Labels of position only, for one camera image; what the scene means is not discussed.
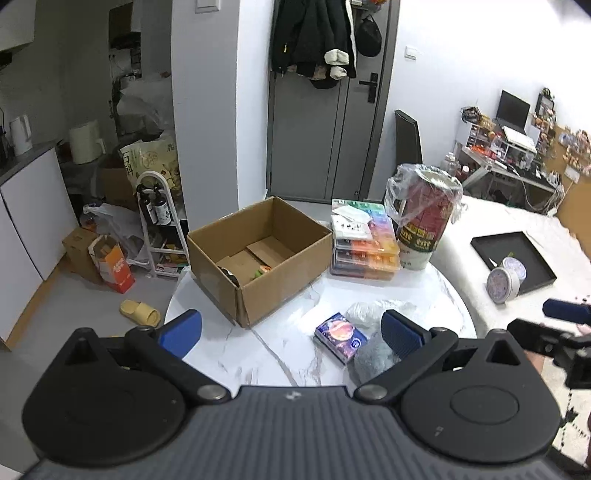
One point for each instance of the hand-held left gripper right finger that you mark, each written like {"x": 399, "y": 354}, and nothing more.
{"x": 399, "y": 333}

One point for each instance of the grey blue fluffy ball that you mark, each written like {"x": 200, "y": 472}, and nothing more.
{"x": 374, "y": 362}

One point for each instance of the white kettle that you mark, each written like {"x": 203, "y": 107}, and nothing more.
{"x": 21, "y": 136}

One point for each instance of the dark storage shelf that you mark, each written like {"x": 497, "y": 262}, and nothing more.
{"x": 123, "y": 60}

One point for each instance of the brown storage box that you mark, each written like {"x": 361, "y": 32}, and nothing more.
{"x": 115, "y": 184}

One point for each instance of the small brown floor box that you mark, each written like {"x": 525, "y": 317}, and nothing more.
{"x": 76, "y": 254}

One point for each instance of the cream cylinder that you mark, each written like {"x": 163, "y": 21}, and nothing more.
{"x": 87, "y": 143}

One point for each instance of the yellow printed sack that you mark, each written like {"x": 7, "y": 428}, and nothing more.
{"x": 150, "y": 159}

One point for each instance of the dark small item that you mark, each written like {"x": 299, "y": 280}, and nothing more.
{"x": 228, "y": 275}

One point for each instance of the grey door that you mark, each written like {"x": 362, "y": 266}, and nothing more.
{"x": 309, "y": 143}

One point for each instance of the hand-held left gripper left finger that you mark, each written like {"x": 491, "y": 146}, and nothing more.
{"x": 181, "y": 330}

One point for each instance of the white wall switch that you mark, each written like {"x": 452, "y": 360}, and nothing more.
{"x": 207, "y": 5}
{"x": 410, "y": 52}

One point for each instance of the cork board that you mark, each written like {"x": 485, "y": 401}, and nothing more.
{"x": 575, "y": 203}

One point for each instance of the white desk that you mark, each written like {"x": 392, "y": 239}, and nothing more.
{"x": 508, "y": 166}

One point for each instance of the clear plastic can liner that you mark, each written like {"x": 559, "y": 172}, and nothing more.
{"x": 395, "y": 194}

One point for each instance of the black upright panel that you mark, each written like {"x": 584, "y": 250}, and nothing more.
{"x": 408, "y": 138}

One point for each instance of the tall red cylindrical can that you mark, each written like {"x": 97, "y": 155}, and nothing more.
{"x": 422, "y": 230}

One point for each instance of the rainbow bead organizer box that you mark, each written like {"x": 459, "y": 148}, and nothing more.
{"x": 369, "y": 257}
{"x": 367, "y": 275}
{"x": 378, "y": 226}
{"x": 369, "y": 267}

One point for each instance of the white crumpled pouch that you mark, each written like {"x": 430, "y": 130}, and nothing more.
{"x": 347, "y": 212}

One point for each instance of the black white patterned cloth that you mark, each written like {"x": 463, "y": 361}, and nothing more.
{"x": 575, "y": 427}

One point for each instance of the orange carton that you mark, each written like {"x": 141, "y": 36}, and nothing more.
{"x": 115, "y": 270}

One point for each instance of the clear plastic bag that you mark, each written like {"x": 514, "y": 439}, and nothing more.
{"x": 369, "y": 311}

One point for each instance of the yellow slipper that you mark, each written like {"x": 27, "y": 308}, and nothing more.
{"x": 138, "y": 313}

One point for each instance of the black cap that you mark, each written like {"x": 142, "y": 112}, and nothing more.
{"x": 368, "y": 34}

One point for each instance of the purple card box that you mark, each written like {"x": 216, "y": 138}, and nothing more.
{"x": 339, "y": 334}

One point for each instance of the clear plastic bottle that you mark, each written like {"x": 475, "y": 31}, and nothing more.
{"x": 449, "y": 166}

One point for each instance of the laptop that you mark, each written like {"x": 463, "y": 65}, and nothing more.
{"x": 513, "y": 110}

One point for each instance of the black tray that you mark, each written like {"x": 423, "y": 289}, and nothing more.
{"x": 535, "y": 263}

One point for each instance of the dark bottle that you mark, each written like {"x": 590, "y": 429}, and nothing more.
{"x": 162, "y": 210}
{"x": 147, "y": 207}

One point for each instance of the small green orange toy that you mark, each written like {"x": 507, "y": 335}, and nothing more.
{"x": 262, "y": 273}

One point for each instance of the round floral tin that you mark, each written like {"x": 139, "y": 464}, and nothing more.
{"x": 501, "y": 286}

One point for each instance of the white cabinet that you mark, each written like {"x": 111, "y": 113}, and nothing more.
{"x": 27, "y": 221}

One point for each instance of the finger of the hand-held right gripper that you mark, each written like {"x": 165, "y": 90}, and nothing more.
{"x": 535, "y": 337}
{"x": 565, "y": 310}

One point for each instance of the white plastic floor bag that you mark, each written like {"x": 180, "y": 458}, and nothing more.
{"x": 113, "y": 221}

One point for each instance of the brown cardboard box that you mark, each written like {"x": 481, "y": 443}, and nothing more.
{"x": 277, "y": 300}

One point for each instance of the large translucent bag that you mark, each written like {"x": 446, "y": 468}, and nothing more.
{"x": 143, "y": 104}

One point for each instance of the black jacket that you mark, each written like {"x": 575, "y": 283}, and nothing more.
{"x": 304, "y": 37}

